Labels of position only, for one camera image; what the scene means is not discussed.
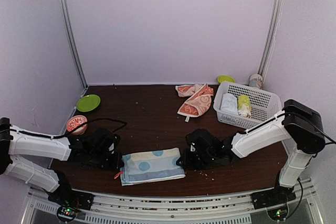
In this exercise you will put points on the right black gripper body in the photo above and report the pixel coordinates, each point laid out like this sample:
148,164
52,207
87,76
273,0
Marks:
197,162

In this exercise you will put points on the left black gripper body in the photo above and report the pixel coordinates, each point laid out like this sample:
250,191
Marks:
98,158

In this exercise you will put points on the blue polka dot towel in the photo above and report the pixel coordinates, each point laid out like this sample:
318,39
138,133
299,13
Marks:
148,167

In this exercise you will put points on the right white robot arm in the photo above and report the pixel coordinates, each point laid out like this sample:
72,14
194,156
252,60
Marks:
295,121

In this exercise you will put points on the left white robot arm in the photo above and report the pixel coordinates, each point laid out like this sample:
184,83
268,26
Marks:
16,143

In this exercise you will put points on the orange patterned bowl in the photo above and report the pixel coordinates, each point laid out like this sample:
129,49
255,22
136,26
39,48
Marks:
76,121

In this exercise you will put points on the green plate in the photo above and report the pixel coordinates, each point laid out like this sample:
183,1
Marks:
88,103

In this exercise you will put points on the orange patterned towel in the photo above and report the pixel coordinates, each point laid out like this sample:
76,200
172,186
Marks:
199,100

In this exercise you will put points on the white rolled towel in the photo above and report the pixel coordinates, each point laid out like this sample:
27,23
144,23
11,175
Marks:
229,103

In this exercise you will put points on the green rolled towel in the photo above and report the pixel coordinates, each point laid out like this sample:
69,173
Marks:
244,106

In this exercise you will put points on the small green bowl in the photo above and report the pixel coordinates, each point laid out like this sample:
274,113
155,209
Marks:
224,78

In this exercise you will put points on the patterned paper cup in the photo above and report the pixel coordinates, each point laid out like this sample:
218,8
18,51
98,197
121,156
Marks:
256,81

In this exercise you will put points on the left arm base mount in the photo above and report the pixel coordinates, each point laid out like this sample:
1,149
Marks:
71,202

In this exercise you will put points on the front metal rail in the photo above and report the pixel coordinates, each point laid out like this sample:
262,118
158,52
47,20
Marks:
229,208

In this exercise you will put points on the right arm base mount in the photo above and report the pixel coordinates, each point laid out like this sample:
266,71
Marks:
275,201

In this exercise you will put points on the left aluminium frame post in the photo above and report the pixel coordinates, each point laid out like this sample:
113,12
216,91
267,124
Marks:
72,43

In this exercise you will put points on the aluminium frame post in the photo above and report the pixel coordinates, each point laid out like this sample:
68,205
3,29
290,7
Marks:
72,43
271,38

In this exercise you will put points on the right aluminium frame post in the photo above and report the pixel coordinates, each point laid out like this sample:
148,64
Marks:
271,38

